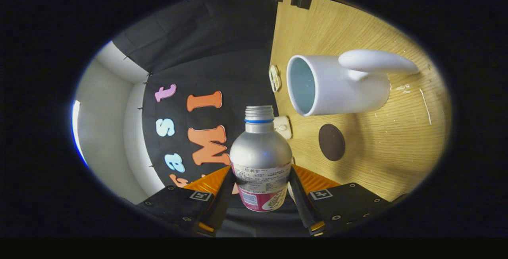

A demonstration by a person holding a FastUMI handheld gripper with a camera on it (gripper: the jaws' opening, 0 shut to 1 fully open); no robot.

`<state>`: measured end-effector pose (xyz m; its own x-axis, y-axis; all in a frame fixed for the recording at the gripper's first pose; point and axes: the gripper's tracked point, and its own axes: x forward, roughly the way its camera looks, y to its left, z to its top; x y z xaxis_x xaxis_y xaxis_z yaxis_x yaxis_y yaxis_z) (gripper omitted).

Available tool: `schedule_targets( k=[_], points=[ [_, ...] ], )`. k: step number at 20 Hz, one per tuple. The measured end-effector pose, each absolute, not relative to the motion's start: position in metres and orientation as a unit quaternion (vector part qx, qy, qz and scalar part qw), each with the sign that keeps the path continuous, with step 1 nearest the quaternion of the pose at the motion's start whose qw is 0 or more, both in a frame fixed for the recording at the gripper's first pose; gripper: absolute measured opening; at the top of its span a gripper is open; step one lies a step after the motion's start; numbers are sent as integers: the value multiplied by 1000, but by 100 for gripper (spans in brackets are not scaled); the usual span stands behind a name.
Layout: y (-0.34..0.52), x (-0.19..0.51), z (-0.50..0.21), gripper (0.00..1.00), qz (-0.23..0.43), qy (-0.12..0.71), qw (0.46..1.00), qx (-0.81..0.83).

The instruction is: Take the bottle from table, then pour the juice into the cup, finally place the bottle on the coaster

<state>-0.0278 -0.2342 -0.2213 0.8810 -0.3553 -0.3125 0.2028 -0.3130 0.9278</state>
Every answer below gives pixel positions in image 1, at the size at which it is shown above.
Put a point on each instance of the white toaster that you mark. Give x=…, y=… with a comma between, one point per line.
x=283, y=128

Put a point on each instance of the dark brown round coaster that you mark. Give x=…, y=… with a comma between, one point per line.
x=331, y=142

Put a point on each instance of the wooden table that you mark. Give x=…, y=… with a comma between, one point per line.
x=397, y=151

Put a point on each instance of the small white tray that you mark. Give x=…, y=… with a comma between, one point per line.
x=274, y=78

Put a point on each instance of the silver bottle with pink label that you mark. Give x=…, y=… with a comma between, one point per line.
x=260, y=151

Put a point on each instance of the black backdrop cloth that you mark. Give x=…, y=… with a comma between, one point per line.
x=206, y=44

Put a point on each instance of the ceiling light panel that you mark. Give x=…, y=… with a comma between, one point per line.
x=75, y=128

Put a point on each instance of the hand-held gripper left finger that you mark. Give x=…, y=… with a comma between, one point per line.
x=222, y=207

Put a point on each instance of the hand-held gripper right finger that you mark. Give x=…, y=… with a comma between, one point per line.
x=301, y=207

